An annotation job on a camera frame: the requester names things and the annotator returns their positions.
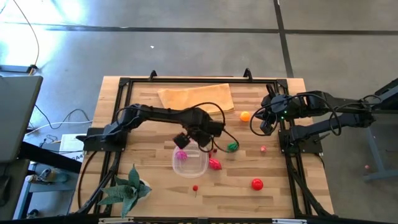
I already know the clear plastic tupperware container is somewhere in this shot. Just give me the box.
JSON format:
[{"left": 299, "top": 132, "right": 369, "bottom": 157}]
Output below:
[{"left": 171, "top": 141, "right": 210, "bottom": 180}]

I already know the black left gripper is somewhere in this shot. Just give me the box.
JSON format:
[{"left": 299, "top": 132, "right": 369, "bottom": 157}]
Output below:
[{"left": 173, "top": 121, "right": 225, "bottom": 149}]

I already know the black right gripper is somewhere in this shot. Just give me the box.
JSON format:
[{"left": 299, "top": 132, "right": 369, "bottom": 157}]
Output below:
[{"left": 259, "top": 83, "right": 292, "bottom": 137}]

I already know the yellow folded cloth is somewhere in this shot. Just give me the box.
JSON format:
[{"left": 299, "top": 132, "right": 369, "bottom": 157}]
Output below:
[{"left": 157, "top": 83, "right": 236, "bottom": 115}]

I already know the black metal table frame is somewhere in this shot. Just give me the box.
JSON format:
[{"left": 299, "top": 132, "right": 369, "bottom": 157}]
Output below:
[{"left": 74, "top": 68, "right": 335, "bottom": 218}]

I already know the white floor cable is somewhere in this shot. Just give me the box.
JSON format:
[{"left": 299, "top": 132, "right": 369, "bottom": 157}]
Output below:
[{"left": 26, "top": 119, "right": 94, "bottom": 135}]

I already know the artificial green potted plant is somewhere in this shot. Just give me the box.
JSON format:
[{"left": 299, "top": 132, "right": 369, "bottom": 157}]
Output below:
[{"left": 98, "top": 164, "right": 153, "bottom": 218}]

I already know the grey power strip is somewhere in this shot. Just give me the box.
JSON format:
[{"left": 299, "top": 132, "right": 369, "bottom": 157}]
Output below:
[{"left": 0, "top": 64, "right": 39, "bottom": 75}]

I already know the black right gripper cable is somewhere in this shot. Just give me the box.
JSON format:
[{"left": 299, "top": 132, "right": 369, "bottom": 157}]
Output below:
[{"left": 249, "top": 107, "right": 272, "bottom": 137}]

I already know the yellow floor cable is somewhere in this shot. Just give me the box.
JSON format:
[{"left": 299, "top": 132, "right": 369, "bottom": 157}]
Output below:
[{"left": 11, "top": 0, "right": 40, "bottom": 75}]

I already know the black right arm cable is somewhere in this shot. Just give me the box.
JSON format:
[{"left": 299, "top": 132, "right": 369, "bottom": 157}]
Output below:
[{"left": 292, "top": 92, "right": 343, "bottom": 137}]

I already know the red toy dragon fruit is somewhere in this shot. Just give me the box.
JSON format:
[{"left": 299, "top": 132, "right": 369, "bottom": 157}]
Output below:
[{"left": 208, "top": 157, "right": 223, "bottom": 171}]

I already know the grey metal stand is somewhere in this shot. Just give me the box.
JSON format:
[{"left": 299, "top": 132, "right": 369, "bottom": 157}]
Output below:
[{"left": 362, "top": 77, "right": 398, "bottom": 183}]

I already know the white paper sheet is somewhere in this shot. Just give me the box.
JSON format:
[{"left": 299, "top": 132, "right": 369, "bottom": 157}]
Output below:
[{"left": 58, "top": 133, "right": 85, "bottom": 163}]

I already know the grey side table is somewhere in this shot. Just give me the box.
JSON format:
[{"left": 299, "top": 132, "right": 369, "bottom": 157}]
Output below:
[{"left": 0, "top": 75, "right": 44, "bottom": 163}]

